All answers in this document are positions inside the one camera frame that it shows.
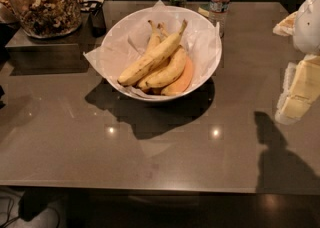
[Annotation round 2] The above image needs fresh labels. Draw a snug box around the rear yellow banana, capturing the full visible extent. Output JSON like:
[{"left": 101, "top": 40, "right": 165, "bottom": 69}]
[{"left": 145, "top": 20, "right": 169, "bottom": 56}]

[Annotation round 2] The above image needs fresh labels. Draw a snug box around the dark metal box stand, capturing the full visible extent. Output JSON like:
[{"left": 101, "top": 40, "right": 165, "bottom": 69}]
[{"left": 5, "top": 13, "right": 102, "bottom": 75}]

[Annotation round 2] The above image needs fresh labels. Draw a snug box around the white paper liner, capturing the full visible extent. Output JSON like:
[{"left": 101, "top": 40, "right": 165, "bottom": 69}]
[{"left": 83, "top": 0, "right": 222, "bottom": 99}]

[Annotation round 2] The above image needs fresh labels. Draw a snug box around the white bowl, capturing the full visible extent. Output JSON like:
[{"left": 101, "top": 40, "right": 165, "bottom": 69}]
[{"left": 100, "top": 5, "right": 223, "bottom": 103}]

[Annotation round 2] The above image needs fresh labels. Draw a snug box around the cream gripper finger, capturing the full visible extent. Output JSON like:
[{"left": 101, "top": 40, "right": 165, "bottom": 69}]
[
  {"left": 273, "top": 12, "right": 297, "bottom": 36},
  {"left": 275, "top": 54, "right": 320, "bottom": 125}
]

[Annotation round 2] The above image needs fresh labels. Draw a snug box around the black scoop utensil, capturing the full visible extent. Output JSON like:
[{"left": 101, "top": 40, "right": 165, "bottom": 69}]
[{"left": 81, "top": 0, "right": 107, "bottom": 37}]

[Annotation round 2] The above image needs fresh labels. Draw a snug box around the glass jar of nuts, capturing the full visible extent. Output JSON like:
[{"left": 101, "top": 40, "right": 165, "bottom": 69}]
[{"left": 8, "top": 0, "right": 82, "bottom": 39}]

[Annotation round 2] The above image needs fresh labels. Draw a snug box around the long top yellow banana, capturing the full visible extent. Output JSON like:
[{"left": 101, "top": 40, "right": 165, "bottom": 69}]
[{"left": 117, "top": 20, "right": 188, "bottom": 86}]

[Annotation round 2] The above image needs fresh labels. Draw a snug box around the orange-tinted right banana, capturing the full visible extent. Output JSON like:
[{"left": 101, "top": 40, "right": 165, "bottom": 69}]
[{"left": 161, "top": 57, "right": 194, "bottom": 96}]

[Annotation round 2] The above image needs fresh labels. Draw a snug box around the middle yellow banana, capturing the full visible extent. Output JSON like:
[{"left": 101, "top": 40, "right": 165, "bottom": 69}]
[{"left": 136, "top": 45, "right": 187, "bottom": 91}]

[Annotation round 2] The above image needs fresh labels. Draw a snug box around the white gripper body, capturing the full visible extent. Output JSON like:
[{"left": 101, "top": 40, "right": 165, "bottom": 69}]
[{"left": 293, "top": 0, "right": 320, "bottom": 55}]

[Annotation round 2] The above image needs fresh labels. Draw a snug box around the clear plastic water bottle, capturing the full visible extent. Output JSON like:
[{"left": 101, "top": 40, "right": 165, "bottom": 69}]
[{"left": 209, "top": 0, "right": 230, "bottom": 37}]

